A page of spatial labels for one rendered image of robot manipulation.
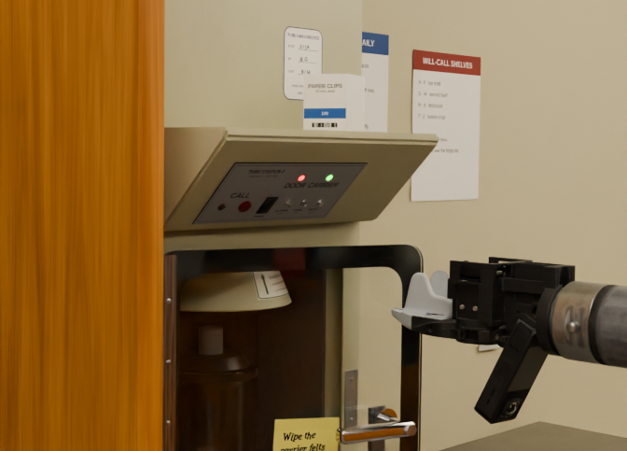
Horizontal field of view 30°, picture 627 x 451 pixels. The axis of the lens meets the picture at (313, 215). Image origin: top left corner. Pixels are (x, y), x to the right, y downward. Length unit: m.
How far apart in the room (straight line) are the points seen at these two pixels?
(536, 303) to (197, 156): 0.35
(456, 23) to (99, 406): 1.35
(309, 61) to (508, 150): 1.13
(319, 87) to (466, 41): 1.07
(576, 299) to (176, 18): 0.47
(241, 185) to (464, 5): 1.21
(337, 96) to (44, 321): 0.37
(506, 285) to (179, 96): 0.37
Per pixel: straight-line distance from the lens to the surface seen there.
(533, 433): 2.39
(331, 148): 1.18
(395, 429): 1.24
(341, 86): 1.22
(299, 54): 1.30
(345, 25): 1.36
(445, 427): 2.29
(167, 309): 1.16
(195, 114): 1.19
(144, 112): 1.03
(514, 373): 1.16
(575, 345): 1.11
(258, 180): 1.15
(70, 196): 1.11
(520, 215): 2.43
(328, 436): 1.26
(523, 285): 1.15
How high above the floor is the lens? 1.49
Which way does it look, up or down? 3 degrees down
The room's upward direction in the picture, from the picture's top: 1 degrees clockwise
